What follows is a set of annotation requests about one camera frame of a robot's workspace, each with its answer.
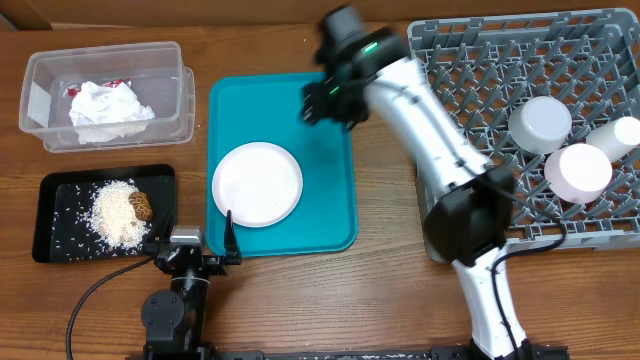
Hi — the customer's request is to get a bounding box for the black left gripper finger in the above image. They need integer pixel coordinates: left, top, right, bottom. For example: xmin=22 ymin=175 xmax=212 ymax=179
xmin=143 ymin=211 xmax=175 ymax=253
xmin=224 ymin=210 xmax=241 ymax=260

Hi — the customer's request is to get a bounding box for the large pink plate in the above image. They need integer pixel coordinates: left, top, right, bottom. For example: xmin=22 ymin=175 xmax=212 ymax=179
xmin=211 ymin=142 xmax=304 ymax=228

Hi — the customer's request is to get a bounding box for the white napkin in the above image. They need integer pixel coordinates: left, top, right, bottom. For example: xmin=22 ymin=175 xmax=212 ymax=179
xmin=69 ymin=81 xmax=155 ymax=145

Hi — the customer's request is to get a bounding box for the red foil wrapper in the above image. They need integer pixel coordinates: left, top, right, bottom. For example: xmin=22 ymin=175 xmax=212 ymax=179
xmin=64 ymin=78 xmax=131 ymax=98

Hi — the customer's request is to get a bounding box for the grey bowl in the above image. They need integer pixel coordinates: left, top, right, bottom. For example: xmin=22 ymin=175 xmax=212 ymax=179
xmin=508 ymin=96 xmax=572 ymax=154

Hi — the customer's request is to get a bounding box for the white paper cup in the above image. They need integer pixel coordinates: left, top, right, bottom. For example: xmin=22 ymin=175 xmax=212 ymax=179
xmin=586 ymin=116 xmax=640 ymax=163

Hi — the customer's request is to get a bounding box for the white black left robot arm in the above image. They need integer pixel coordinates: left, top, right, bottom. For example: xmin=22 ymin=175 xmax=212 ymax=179
xmin=141 ymin=212 xmax=242 ymax=359

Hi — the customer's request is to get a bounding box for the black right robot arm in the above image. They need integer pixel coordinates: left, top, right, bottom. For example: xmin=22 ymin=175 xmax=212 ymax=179
xmin=301 ymin=5 xmax=569 ymax=359

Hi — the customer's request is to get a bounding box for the grey dishwasher rack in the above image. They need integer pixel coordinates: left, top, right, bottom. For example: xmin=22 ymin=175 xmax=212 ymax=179
xmin=407 ymin=8 xmax=639 ymax=250

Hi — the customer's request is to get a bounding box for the rice food scraps pile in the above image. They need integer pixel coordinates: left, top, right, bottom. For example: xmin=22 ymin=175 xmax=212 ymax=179
xmin=52 ymin=178 xmax=166 ymax=261

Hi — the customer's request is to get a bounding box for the black plastic tray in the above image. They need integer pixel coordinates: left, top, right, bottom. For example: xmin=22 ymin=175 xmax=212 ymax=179
xmin=32 ymin=164 xmax=177 ymax=263

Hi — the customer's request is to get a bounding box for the clear plastic bin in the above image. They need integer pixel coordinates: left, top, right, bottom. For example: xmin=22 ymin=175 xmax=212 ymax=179
xmin=19 ymin=42 xmax=195 ymax=153

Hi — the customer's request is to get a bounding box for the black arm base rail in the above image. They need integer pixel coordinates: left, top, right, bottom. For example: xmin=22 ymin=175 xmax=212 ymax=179
xmin=124 ymin=344 xmax=571 ymax=360

